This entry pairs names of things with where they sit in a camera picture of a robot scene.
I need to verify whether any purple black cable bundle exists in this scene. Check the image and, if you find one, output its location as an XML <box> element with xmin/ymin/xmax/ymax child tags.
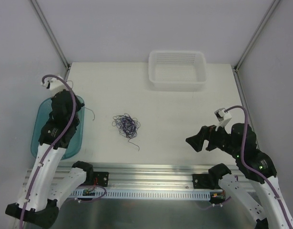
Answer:
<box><xmin>112</xmin><ymin>113</ymin><xmax>141</xmax><ymax>152</ymax></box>

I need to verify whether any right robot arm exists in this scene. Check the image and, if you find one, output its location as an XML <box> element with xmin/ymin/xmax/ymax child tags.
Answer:
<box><xmin>186</xmin><ymin>123</ymin><xmax>293</xmax><ymax>229</ymax></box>

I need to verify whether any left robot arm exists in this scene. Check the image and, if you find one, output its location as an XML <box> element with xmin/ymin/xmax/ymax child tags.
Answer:
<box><xmin>5</xmin><ymin>90</ymin><xmax>94</xmax><ymax>229</ymax></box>

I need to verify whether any teal transparent plastic bin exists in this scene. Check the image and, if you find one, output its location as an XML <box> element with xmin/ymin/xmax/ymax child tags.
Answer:
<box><xmin>30</xmin><ymin>98</ymin><xmax>84</xmax><ymax>160</ymax></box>

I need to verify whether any white perforated plastic basket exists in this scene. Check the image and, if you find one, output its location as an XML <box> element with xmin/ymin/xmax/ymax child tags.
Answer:
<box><xmin>148</xmin><ymin>50</ymin><xmax>207</xmax><ymax>92</ymax></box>

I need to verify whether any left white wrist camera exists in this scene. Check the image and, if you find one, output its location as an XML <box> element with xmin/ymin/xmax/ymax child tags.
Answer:
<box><xmin>41</xmin><ymin>76</ymin><xmax>66</xmax><ymax>97</ymax></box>

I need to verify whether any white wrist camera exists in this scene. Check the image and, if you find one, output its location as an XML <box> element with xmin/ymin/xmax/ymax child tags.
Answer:
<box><xmin>214</xmin><ymin>108</ymin><xmax>232</xmax><ymax>131</ymax></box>
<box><xmin>41</xmin><ymin>76</ymin><xmax>66</xmax><ymax>97</ymax></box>

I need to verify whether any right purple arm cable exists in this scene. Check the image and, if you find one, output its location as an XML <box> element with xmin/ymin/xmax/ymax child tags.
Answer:
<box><xmin>224</xmin><ymin>105</ymin><xmax>293</xmax><ymax>229</ymax></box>

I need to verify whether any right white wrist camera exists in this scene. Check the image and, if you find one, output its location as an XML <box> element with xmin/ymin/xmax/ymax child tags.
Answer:
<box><xmin>214</xmin><ymin>108</ymin><xmax>232</xmax><ymax>131</ymax></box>

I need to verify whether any right aluminium frame post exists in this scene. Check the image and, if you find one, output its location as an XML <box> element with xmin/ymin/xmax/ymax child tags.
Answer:
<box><xmin>233</xmin><ymin>0</ymin><xmax>282</xmax><ymax>72</ymax></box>

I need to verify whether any aluminium frame post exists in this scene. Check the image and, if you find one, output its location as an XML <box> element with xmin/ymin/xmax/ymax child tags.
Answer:
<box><xmin>29</xmin><ymin>0</ymin><xmax>71</xmax><ymax>70</ymax></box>
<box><xmin>233</xmin><ymin>0</ymin><xmax>282</xmax><ymax>72</ymax></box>

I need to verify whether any white slotted cable duct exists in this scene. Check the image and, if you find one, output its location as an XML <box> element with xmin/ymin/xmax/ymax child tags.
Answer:
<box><xmin>70</xmin><ymin>188</ymin><xmax>210</xmax><ymax>201</ymax></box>

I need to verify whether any aluminium mounting rail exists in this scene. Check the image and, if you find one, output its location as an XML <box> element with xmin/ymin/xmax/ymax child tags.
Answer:
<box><xmin>92</xmin><ymin>163</ymin><xmax>212</xmax><ymax>191</ymax></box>

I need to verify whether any left aluminium frame post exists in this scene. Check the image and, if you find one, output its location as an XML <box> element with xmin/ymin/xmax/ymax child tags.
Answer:
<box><xmin>29</xmin><ymin>0</ymin><xmax>71</xmax><ymax>70</ymax></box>

